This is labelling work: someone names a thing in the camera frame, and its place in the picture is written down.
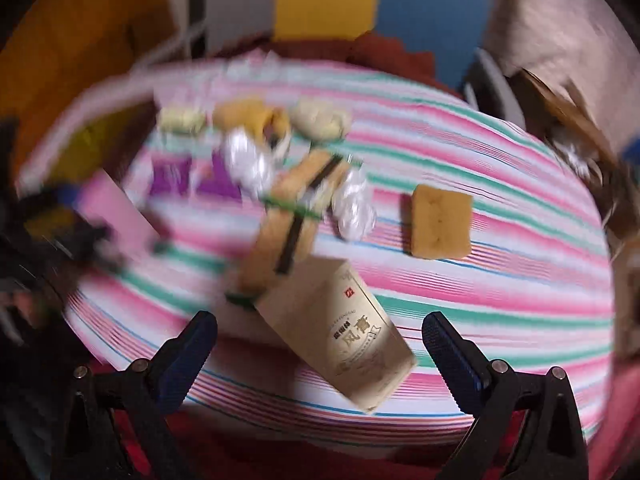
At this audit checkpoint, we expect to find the dark red blanket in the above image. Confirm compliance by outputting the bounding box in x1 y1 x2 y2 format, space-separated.
209 32 461 98

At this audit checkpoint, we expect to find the pink curtain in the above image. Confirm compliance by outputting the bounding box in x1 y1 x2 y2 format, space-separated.
483 0 639 153

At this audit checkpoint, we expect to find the beige printed carton box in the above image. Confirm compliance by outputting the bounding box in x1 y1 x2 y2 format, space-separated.
255 257 416 413

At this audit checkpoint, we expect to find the small pale yellow box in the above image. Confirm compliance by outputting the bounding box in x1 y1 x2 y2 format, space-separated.
156 106 207 136

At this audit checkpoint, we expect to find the white plastic item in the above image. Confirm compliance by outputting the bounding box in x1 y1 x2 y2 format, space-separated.
220 128 276 198
331 167 376 242

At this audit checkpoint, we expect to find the yellow blue grey chair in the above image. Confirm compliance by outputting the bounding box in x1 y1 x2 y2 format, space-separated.
186 0 525 126

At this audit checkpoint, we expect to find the yellow sponge block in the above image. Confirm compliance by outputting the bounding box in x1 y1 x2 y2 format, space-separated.
410 184 473 260

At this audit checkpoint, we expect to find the mustard yellow sock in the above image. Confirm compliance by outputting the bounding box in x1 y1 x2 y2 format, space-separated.
212 98 292 150

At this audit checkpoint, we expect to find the purple snack packet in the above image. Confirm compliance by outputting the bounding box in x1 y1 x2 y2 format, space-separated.
149 151 242 203

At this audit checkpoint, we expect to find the striped pink green bedsheet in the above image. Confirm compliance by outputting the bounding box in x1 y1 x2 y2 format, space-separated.
26 53 614 454

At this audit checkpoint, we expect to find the cream rolled sock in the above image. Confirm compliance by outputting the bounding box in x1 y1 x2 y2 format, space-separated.
288 98 352 143

